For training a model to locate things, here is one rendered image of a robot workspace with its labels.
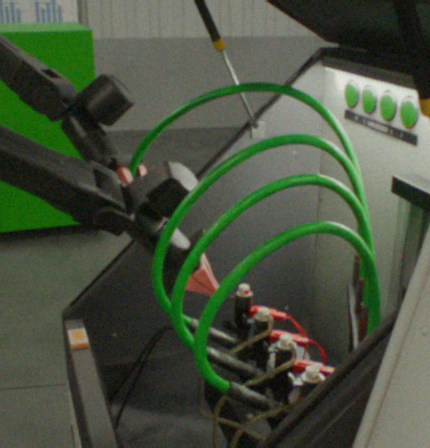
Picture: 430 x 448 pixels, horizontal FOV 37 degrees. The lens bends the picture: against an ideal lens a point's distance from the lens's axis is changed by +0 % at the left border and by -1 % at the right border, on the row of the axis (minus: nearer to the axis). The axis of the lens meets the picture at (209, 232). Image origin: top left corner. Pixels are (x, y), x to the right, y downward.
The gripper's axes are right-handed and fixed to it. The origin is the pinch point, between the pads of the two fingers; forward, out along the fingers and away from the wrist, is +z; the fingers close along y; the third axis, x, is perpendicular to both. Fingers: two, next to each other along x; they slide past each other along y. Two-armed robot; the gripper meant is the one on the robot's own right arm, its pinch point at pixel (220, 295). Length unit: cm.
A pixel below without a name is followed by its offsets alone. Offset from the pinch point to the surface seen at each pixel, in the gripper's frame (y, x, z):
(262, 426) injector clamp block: -6.0, -13.4, 14.1
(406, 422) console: 14.4, -39.4, 7.4
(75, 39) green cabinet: -33, 312, -64
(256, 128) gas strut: 20.0, 33.1, -8.3
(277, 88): 27.3, 6.2, -16.2
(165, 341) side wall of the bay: -23.7, 30.3, 11.1
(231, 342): -1.4, -8.9, 3.2
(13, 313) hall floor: -139, 209, 13
